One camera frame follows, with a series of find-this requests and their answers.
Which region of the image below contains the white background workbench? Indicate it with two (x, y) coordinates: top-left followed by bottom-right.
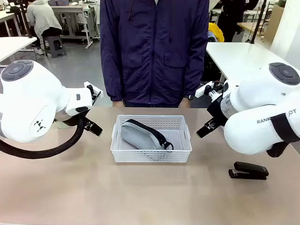
(50, 3), (100, 50)

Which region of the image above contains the grey plastic step stool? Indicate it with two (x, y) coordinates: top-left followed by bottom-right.
(42, 35), (68, 59)

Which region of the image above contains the white perforated plastic basket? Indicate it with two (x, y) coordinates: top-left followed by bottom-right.
(110, 114), (193, 164)

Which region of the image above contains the pale green plastic cup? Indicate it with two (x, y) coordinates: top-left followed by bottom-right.
(56, 120), (71, 129)

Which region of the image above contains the black right arm cable sleeve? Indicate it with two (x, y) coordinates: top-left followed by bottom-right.
(266, 112), (300, 158)

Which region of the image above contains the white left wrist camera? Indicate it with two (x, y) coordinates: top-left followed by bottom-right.
(83, 81), (104, 100)

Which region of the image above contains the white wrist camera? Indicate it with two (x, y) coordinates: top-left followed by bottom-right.
(83, 81), (104, 100)
(195, 81), (215, 98)

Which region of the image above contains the person's right forearm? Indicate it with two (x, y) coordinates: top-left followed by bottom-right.
(100, 46), (124, 102)

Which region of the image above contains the background person in black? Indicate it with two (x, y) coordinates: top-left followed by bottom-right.
(217, 0), (247, 43)

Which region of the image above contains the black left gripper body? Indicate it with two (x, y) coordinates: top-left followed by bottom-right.
(56, 109), (91, 126)

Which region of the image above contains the tall brown cardboard panel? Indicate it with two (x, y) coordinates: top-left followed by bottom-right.
(266, 4), (285, 45)

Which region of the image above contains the grey pencil case black zipper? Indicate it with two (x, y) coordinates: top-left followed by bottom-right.
(120, 119), (174, 151)

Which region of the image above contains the wooden background table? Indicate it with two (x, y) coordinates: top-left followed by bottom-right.
(237, 21), (270, 39)

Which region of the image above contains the white table with black pole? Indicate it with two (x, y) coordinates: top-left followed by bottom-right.
(0, 36), (38, 68)

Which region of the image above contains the person's left forearm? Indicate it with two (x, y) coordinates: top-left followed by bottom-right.
(181, 46), (210, 100)

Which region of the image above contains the black stapler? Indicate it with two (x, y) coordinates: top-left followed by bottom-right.
(228, 161), (270, 181)

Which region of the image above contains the black left arm cable sleeve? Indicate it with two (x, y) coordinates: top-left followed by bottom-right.
(0, 113), (85, 160)

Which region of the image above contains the large white side table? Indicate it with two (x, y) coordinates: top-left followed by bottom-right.
(205, 41), (293, 83)

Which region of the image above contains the black arm cable sleeve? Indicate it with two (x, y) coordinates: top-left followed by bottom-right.
(0, 113), (85, 160)
(266, 112), (300, 158)

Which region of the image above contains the background person in grey hoodie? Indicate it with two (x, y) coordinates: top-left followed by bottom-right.
(25, 0), (63, 55)

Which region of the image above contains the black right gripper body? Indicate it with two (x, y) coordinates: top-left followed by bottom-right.
(207, 95), (227, 128)

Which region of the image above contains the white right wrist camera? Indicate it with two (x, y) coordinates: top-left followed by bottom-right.
(195, 81), (215, 98)

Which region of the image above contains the person in dark blue jacket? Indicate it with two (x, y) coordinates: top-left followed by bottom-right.
(99, 0), (210, 108)

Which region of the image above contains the yellow garment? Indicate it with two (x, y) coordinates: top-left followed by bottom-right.
(208, 22), (225, 43)

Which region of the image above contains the black clamp pole slanted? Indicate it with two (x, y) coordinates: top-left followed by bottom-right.
(249, 0), (268, 45)

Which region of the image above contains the black clamp pole upright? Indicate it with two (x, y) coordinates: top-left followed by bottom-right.
(17, 0), (33, 39)

